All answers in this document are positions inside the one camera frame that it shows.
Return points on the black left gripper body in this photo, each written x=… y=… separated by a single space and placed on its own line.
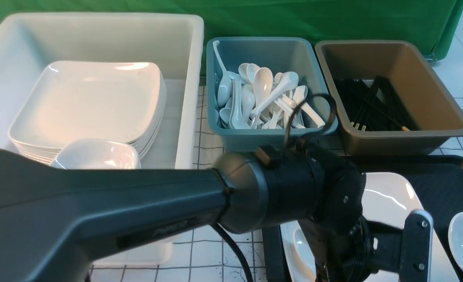
x=367 y=248

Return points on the white square rice plate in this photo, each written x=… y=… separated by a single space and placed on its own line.
x=387 y=198

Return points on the white ceramic soup spoon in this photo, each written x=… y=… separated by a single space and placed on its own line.
x=303 y=256

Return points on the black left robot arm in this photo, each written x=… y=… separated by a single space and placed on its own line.
x=54 y=223

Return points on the black serving tray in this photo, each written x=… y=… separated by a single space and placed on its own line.
x=438 y=183

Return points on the pile of black chopsticks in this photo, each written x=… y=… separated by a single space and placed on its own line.
x=374 y=106

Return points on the brown plastic bin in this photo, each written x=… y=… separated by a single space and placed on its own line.
x=423 y=94

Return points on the teal plastic bin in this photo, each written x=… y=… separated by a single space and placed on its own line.
x=279 y=54

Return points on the pile of white soup spoons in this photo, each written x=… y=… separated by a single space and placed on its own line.
x=255 y=98

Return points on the green cloth backdrop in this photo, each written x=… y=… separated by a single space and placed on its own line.
x=424 y=23

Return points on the stack of white small bowls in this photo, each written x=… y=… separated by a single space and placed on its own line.
x=89 y=154

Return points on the stack of white square plates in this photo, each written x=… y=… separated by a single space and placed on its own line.
x=71 y=100

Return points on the large white plastic tub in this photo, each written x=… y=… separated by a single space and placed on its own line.
x=31 y=41

